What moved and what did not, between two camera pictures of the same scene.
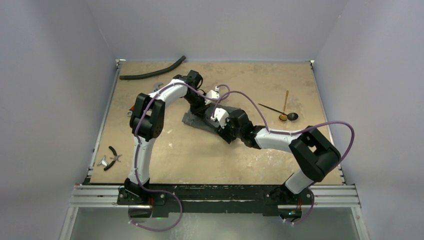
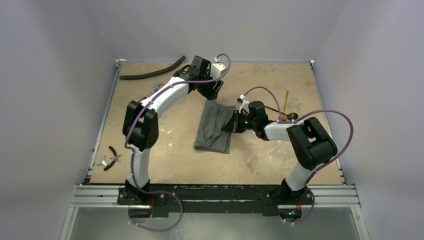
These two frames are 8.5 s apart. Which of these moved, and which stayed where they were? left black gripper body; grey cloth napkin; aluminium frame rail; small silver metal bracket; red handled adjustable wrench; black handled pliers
Moved: left black gripper body; grey cloth napkin
Stayed: red handled adjustable wrench; aluminium frame rail; small silver metal bracket; black handled pliers
